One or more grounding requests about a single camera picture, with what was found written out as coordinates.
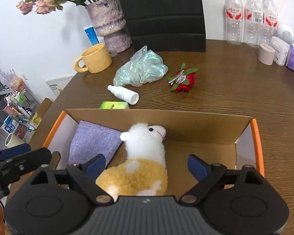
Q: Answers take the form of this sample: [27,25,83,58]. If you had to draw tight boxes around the purple drawstring pouch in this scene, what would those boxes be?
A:
[68,121,122,165]

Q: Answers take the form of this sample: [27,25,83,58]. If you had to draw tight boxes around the yellow white alpaca plush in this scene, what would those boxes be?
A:
[95,123,168,201]

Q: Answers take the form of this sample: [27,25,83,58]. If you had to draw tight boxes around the green tissue packet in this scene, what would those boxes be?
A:
[100,101,130,109]

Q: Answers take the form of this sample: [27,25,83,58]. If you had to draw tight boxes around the white spray bottle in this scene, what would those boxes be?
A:
[107,85,140,105]

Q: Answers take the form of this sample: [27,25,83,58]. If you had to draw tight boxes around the red rose hair clip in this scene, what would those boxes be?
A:
[166,63,198,93]

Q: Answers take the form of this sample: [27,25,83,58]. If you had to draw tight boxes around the iridescent organza bag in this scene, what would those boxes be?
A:
[113,46,168,87]

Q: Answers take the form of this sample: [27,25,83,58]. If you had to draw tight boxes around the paper cup on floor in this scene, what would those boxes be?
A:
[5,133,25,148]

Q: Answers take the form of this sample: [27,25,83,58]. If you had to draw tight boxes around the yellow bag on floor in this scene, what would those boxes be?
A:
[31,112,42,126]

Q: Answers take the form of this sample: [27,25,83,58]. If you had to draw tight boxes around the cluttered storage rack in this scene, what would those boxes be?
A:
[0,70,39,139]

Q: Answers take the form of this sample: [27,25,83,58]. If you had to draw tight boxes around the open cardboard box on floor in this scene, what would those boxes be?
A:
[36,98,53,118]

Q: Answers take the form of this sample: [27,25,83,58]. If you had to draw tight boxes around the orange cardboard tray box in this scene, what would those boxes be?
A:
[31,109,264,197]

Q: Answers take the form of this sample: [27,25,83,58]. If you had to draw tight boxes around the white board on floor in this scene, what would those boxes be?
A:
[46,75,74,97]

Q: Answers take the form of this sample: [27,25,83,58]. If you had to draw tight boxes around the yellow ceramic mug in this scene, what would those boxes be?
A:
[73,43,112,74]

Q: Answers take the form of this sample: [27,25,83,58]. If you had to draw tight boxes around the blue white tube box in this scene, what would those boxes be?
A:
[83,25,100,46]

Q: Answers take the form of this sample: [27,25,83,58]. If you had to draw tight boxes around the pink cylindrical container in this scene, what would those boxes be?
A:
[258,43,276,66]

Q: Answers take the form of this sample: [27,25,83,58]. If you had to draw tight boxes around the white cotton pad pack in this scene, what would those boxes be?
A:
[271,36,289,66]

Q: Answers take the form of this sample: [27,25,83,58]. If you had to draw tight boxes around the purple textured vase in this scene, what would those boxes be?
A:
[85,0,132,53]

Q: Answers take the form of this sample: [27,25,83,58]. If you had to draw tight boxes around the white round speaker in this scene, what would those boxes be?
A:
[277,23,294,44]

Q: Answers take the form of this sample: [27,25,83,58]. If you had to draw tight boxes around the right water bottle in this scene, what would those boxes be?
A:
[261,0,278,46]

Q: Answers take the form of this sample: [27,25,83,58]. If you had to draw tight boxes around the water bottle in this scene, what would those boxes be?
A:
[261,0,278,46]
[244,0,263,48]
[225,0,243,45]

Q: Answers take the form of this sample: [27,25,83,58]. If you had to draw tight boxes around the middle water bottle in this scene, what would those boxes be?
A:
[244,0,263,48]

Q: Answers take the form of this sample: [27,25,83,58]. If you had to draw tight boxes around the left water bottle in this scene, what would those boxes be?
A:
[225,0,243,45]

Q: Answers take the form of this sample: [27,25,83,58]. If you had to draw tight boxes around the black paper bag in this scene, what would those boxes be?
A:
[119,0,206,52]

